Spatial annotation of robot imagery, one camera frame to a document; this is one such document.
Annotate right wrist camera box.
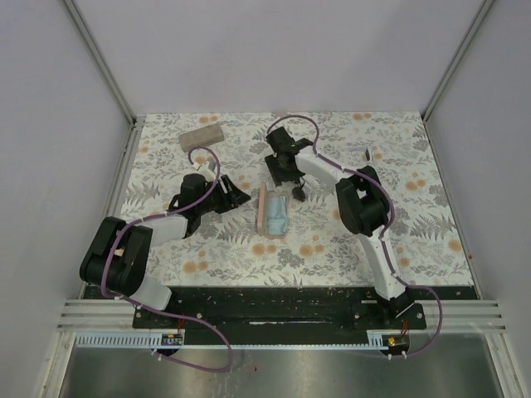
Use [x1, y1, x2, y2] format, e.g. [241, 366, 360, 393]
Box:
[265, 127, 295, 152]

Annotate black sunglasses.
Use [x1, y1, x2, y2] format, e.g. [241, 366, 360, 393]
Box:
[292, 177, 306, 202]

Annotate white slotted cable duct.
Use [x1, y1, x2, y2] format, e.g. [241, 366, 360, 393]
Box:
[76, 332, 184, 349]

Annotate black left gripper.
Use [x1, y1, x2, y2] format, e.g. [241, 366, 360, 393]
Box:
[197, 175, 250, 215]

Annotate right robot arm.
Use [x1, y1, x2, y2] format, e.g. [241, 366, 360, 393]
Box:
[265, 139, 413, 328]

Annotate white frame sunglasses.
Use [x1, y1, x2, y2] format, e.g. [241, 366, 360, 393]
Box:
[348, 146, 373, 164]

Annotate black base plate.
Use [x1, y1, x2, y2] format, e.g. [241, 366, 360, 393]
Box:
[124, 284, 428, 332]

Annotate aluminium front rail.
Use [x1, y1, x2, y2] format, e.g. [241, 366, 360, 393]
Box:
[57, 299, 506, 352]

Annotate floral tablecloth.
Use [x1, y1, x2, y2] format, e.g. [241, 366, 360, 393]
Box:
[118, 111, 473, 286]

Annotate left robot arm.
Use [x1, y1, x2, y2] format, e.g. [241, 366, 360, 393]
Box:
[80, 173, 251, 328]

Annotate light blue cleaning cloth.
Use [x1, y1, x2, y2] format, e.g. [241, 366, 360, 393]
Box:
[267, 196, 288, 236]

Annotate pink glasses case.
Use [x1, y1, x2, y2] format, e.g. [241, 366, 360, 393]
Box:
[256, 182, 290, 239]

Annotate beige glasses case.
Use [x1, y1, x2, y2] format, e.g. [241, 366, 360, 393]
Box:
[178, 124, 225, 153]

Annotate aluminium frame post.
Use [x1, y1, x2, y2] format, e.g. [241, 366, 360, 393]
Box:
[421, 0, 497, 124]
[61, 0, 137, 126]

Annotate left aluminium frame post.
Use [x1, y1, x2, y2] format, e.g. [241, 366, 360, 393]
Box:
[61, 0, 137, 126]

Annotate right aluminium frame post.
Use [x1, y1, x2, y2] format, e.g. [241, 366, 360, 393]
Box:
[421, 0, 497, 124]

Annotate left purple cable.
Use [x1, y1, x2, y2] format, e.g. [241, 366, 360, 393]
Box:
[99, 145, 236, 373]

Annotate steel floor panel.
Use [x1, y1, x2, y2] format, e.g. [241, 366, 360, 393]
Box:
[60, 334, 527, 397]

